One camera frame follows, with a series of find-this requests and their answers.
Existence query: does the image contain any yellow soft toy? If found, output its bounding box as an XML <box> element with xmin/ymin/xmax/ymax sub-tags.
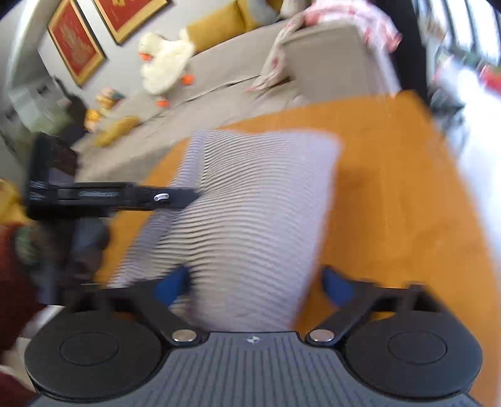
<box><xmin>94</xmin><ymin>116</ymin><xmax>142</xmax><ymax>148</ymax></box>

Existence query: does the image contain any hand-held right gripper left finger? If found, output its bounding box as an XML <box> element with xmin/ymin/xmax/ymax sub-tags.
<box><xmin>72</xmin><ymin>265</ymin><xmax>201</xmax><ymax>347</ymax></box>

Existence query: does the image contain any white duck plush toy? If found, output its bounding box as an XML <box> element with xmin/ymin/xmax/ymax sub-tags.
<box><xmin>139</xmin><ymin>28</ymin><xmax>196</xmax><ymax>108</ymax></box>

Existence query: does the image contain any pink floral blanket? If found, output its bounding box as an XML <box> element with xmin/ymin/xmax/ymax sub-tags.
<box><xmin>246</xmin><ymin>0</ymin><xmax>404</xmax><ymax>94</ymax></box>

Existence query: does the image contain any red framed picture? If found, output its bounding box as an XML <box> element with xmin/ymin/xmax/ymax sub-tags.
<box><xmin>47</xmin><ymin>0</ymin><xmax>108</xmax><ymax>88</ymax></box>
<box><xmin>92</xmin><ymin>0</ymin><xmax>173</xmax><ymax>46</ymax></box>

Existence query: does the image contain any large yellow cushion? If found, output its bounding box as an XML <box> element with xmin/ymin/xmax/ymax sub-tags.
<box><xmin>186</xmin><ymin>0</ymin><xmax>259</xmax><ymax>53</ymax></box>

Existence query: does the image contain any colourful striped toy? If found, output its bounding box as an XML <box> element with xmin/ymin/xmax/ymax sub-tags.
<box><xmin>96</xmin><ymin>88</ymin><xmax>126</xmax><ymax>110</ymax></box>

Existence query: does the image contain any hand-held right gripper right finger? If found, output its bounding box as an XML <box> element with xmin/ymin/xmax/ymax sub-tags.
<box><xmin>305</xmin><ymin>265</ymin><xmax>445</xmax><ymax>347</ymax></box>

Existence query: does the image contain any striped knit sweater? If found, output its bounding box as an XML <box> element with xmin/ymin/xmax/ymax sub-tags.
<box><xmin>105</xmin><ymin>130</ymin><xmax>344</xmax><ymax>334</ymax></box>

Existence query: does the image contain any beige fabric sofa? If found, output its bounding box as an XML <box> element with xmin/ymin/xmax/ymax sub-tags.
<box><xmin>68</xmin><ymin>0</ymin><xmax>404</xmax><ymax>184</ymax></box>

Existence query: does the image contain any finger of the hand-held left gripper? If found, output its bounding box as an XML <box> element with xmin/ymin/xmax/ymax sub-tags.
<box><xmin>111</xmin><ymin>186</ymin><xmax>199</xmax><ymax>213</ymax></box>

